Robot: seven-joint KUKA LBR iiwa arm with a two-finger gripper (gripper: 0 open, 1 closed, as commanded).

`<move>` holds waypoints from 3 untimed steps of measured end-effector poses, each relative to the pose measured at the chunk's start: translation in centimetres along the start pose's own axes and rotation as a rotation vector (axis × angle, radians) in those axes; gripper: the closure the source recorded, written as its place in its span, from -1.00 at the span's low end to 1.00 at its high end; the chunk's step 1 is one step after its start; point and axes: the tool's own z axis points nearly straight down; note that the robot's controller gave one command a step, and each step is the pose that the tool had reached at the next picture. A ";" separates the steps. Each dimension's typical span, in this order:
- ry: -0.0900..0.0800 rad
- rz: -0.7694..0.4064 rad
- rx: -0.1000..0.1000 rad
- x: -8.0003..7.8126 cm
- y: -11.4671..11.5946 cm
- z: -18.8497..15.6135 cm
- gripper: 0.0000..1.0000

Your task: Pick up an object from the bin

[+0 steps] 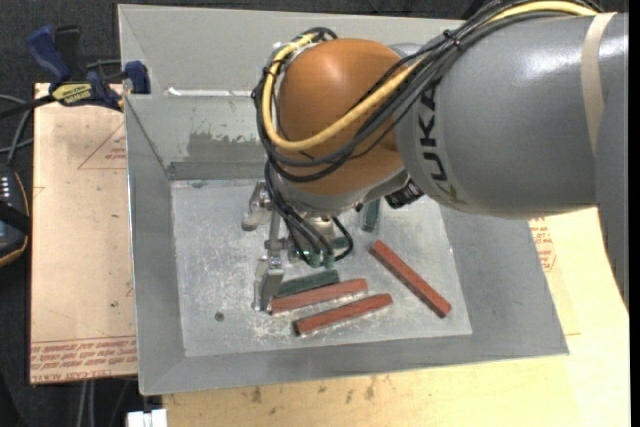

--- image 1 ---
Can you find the red-brown flat block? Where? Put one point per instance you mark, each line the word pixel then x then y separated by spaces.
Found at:
pixel 410 279
pixel 320 295
pixel 345 314

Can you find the dark green flat block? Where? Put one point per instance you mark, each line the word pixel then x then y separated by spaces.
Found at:
pixel 307 282
pixel 370 218

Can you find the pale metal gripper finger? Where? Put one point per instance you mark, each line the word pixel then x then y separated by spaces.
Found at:
pixel 272 282
pixel 258 287

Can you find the grey metal bin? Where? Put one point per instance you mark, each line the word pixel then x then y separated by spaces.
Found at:
pixel 225 265

